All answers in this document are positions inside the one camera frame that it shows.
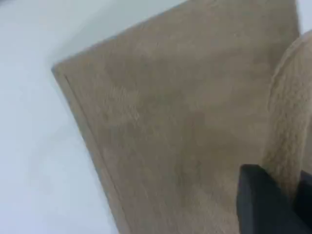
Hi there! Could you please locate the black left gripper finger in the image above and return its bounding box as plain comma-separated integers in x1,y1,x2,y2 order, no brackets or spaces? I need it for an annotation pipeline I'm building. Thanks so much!
293,170,312,234
237,163,308,234

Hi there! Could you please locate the brown jute tote bag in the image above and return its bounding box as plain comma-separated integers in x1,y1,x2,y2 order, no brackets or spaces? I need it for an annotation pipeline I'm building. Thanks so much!
51,0,312,234

